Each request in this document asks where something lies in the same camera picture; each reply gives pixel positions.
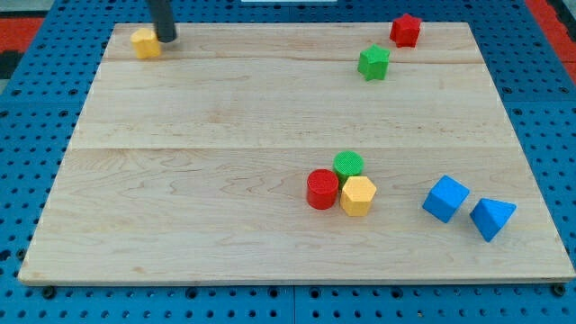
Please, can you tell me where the red circle block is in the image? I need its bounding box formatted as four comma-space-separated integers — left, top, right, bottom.
306, 169, 339, 210

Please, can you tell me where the green circle block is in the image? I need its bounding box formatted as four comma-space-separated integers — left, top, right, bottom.
332, 150, 364, 189

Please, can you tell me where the yellow heart block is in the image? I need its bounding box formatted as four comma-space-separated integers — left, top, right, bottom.
130, 28, 162, 59

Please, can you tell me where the light wooden board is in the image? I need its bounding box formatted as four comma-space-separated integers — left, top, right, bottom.
18, 22, 575, 286

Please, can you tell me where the yellow hexagon block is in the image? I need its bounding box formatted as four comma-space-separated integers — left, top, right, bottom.
339, 176, 377, 217

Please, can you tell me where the green star block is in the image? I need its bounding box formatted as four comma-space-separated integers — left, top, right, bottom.
357, 44, 391, 81

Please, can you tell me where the blue cube block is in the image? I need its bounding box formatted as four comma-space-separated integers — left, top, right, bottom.
422, 175, 470, 223

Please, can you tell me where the red star block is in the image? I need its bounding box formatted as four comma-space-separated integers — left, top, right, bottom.
390, 13, 422, 48

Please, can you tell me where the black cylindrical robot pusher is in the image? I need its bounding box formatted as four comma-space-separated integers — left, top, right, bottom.
147, 0, 177, 43

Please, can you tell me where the blue triangle block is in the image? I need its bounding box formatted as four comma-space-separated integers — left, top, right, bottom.
470, 198, 517, 242

